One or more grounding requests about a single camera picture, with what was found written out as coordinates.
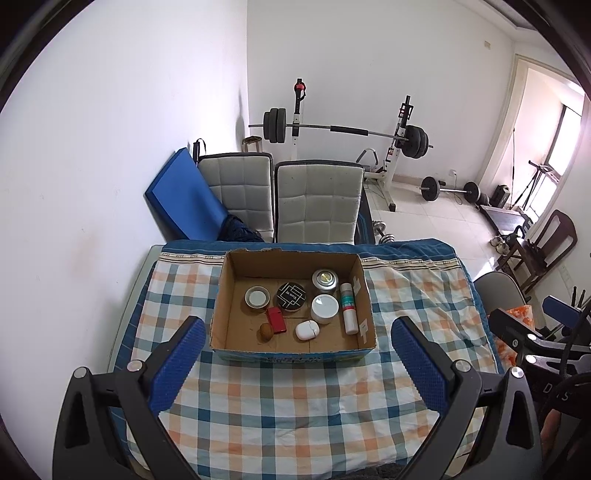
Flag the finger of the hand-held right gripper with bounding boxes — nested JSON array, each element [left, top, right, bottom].
[[488, 307, 591, 358], [541, 295, 591, 340]]

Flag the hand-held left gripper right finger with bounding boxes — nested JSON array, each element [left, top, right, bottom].
[[390, 316, 543, 480]]

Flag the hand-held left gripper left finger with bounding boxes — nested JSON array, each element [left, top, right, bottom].
[[53, 315, 207, 480]]

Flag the cardboard box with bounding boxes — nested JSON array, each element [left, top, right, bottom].
[[210, 249, 377, 363]]

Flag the white tube with green label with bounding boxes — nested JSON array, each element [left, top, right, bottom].
[[340, 282, 360, 335]]

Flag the small metal tin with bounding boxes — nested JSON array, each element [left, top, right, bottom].
[[245, 286, 271, 310]]

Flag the white round jar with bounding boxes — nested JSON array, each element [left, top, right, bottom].
[[310, 294, 339, 325]]

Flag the person's right hand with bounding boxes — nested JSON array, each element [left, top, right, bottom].
[[539, 408, 568, 467]]

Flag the orange and white cloth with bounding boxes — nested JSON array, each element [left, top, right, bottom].
[[492, 305, 532, 372]]

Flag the grey round-back chair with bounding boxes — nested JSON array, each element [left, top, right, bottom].
[[475, 271, 529, 324]]

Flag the dark wooden chair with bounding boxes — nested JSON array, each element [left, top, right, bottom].
[[501, 210, 579, 296]]

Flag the checked blanket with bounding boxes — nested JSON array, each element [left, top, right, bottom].
[[113, 251, 504, 478]]

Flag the silver round tin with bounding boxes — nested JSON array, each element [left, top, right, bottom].
[[311, 269, 339, 295]]

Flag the black patterned round tin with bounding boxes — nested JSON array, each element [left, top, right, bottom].
[[276, 282, 309, 312]]

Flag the dark blue bundle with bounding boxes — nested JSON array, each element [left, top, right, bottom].
[[218, 213, 265, 243]]

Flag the short barbell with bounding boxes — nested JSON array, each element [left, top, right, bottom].
[[421, 175, 481, 204]]

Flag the blue foam mat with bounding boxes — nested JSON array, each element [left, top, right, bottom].
[[144, 148, 232, 241]]

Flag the window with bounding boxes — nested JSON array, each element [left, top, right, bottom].
[[545, 104, 587, 178]]

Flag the grey padded chair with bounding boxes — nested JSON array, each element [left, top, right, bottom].
[[198, 152, 274, 243], [274, 160, 365, 245]]

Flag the white bench press rack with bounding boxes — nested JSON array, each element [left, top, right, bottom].
[[291, 79, 416, 213]]

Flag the barbell with black plates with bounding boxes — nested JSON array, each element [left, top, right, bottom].
[[249, 107, 434, 160]]

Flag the camera tripod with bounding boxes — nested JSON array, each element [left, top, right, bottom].
[[510, 129, 555, 213]]

